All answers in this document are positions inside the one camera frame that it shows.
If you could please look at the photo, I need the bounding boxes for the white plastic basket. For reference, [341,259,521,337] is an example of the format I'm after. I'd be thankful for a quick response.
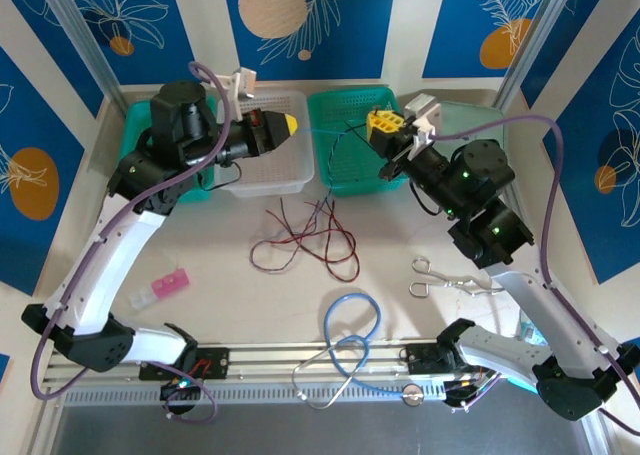
[214,90,317,200]

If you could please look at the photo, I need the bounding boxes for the mint green zip pouch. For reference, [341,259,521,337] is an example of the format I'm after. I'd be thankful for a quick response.
[417,99,506,186]

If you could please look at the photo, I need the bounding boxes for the thin black wire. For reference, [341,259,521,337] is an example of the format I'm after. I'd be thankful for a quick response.
[323,109,379,206]
[347,122,374,151]
[277,197,346,256]

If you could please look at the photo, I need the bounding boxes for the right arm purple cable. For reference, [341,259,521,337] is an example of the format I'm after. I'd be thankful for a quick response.
[430,114,640,436]

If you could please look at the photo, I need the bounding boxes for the aluminium frame post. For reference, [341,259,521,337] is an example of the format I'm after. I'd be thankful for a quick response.
[497,0,576,107]
[37,0,129,106]

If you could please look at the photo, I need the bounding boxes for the thin blue wire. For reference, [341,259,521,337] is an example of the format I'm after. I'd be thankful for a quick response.
[252,199,336,276]
[293,124,351,206]

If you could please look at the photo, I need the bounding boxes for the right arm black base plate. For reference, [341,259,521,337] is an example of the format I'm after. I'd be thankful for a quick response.
[399,343,496,376]

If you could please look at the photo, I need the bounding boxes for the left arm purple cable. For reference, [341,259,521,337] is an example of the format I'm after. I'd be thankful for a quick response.
[30,60,239,425]

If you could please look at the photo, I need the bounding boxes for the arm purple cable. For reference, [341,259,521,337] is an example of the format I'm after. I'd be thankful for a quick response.
[430,114,640,436]
[30,60,239,425]

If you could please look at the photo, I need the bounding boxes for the metal forceps with ring handles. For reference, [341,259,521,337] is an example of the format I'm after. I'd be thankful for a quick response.
[408,257,506,300]

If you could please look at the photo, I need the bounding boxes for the pink pill box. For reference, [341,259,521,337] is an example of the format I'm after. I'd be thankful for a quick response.
[151,268,193,299]

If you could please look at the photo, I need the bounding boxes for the blue plastic packet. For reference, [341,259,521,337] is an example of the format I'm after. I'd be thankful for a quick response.
[502,308,549,391]

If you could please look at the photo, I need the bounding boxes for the aluminium extrusion rail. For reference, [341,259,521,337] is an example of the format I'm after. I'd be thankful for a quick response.
[42,343,541,382]

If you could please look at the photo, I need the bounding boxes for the green plastic basket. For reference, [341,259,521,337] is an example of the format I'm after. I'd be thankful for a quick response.
[119,94,219,206]
[306,87,420,199]

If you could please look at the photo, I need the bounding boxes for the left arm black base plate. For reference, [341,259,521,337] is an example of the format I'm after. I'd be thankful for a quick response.
[138,347,232,381]

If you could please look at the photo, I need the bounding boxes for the grey slotted cable duct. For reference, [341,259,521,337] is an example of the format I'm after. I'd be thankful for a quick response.
[62,380,449,409]

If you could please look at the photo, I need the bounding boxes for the clear pill box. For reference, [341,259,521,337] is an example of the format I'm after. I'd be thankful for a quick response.
[127,287,160,311]

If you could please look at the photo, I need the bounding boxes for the blue stethoscope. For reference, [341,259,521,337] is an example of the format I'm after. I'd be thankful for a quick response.
[291,289,427,411]

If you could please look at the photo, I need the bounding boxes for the blue floral wall panel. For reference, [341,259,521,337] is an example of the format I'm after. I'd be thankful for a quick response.
[0,0,105,120]
[519,0,640,110]
[2,0,203,85]
[0,47,87,297]
[421,0,551,80]
[541,12,640,287]
[221,0,398,82]

